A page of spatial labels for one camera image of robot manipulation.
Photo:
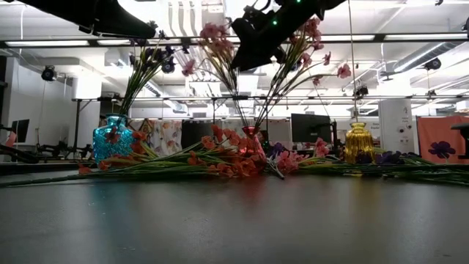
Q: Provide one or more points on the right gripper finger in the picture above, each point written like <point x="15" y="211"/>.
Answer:
<point x="256" y="56"/>

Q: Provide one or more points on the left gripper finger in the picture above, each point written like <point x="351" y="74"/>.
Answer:
<point x="121" y="22"/>

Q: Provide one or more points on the red glass vase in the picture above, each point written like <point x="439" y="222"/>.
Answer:
<point x="253" y="144"/>

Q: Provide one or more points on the blue glass vase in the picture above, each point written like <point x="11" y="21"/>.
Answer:
<point x="102" y="150"/>

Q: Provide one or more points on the yellow glass vase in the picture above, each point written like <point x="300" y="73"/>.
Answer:
<point x="359" y="143"/>

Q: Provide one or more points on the long ceiling light strip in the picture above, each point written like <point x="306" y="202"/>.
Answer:
<point x="348" y="37"/>
<point x="47" y="43"/>
<point x="425" y="36"/>

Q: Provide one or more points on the black computer monitor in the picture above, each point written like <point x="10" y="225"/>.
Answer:
<point x="311" y="128"/>

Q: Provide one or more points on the black overhead rig beam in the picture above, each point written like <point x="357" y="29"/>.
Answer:
<point x="379" y="37"/>

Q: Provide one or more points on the colourful floral cloth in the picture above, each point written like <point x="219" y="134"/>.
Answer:
<point x="165" y="137"/>

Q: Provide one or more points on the small black monitor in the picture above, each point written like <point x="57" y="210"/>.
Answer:
<point x="21" y="130"/>

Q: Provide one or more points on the black floor equipment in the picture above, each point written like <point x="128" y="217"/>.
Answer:
<point x="66" y="150"/>

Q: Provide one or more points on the red-orange fabric partition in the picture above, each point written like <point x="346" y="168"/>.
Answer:
<point x="425" y="139"/>

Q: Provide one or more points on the black padded armrest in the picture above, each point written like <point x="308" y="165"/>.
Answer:
<point x="461" y="128"/>

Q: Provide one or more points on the small ceiling camera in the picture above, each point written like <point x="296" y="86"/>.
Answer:
<point x="362" y="91"/>

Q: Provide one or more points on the silver ceiling duct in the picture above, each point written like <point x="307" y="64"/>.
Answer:
<point x="421" y="56"/>

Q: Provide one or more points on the black table frame rail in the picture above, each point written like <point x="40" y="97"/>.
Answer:
<point x="36" y="166"/>

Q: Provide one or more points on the thin black horizontal rail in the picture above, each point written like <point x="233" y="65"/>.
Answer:
<point x="421" y="97"/>

